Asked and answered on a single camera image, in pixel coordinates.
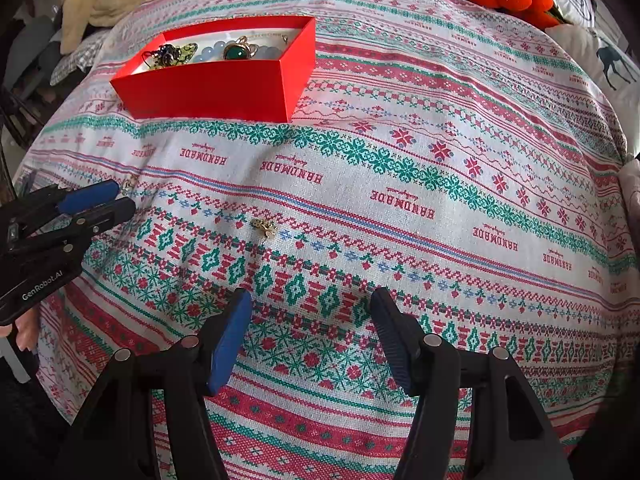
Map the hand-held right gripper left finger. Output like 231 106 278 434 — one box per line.
50 287 253 480

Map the dark grey cloth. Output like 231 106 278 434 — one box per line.
10 15 63 91

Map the pink cloth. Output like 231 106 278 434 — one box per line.
617 157 640 241

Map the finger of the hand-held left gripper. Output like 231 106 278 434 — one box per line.
7 197 137 263
0 181 120 231

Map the lime green bead bracelet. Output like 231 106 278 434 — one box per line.
149 41 199 69

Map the light blue bead bracelet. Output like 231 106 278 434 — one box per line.
192 44 283 62

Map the checkered cloth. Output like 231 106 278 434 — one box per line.
50 27 111 86

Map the printed patterned blanket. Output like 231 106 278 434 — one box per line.
12 0 628 480

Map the person's left hand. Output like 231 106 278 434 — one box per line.
0 310 40 357

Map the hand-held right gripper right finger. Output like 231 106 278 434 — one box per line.
370 287 576 480

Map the red cardboard box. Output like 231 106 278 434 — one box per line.
109 15 317 124

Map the deer print pillow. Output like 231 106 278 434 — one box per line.
545 25 640 106

